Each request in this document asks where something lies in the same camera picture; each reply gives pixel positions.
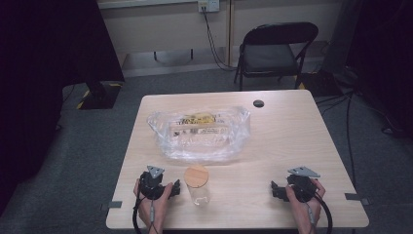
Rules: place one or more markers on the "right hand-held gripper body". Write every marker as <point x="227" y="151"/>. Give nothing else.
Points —
<point x="303" y="187"/>

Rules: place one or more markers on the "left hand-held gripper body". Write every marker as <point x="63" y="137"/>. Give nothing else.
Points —
<point x="151" y="187"/>

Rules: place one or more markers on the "glass jar with wooden lid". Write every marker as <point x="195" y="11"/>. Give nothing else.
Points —
<point x="196" y="183"/>

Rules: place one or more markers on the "clear plastic bag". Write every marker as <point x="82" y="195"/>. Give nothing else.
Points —
<point x="201" y="148"/>

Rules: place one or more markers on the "person's left hand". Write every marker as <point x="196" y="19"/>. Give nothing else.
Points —
<point x="159" y="208"/>

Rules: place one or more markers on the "person's right hand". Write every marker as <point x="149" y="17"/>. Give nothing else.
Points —
<point x="303" y="211"/>

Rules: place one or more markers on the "grey tape strip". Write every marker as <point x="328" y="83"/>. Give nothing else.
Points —
<point x="112" y="205"/>
<point x="357" y="197"/>

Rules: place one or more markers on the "yellow and white box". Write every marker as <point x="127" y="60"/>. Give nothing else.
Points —
<point x="198" y="125"/>

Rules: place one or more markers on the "black stand base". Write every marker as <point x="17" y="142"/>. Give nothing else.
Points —
<point x="99" y="96"/>

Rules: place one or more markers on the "black folding chair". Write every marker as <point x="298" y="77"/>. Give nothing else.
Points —
<point x="269" y="58"/>

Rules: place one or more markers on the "black curtain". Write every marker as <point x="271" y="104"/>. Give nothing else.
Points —
<point x="383" y="58"/>
<point x="39" y="81"/>

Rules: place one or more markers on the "white wall outlet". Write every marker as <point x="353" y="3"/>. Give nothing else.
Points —
<point x="208" y="5"/>

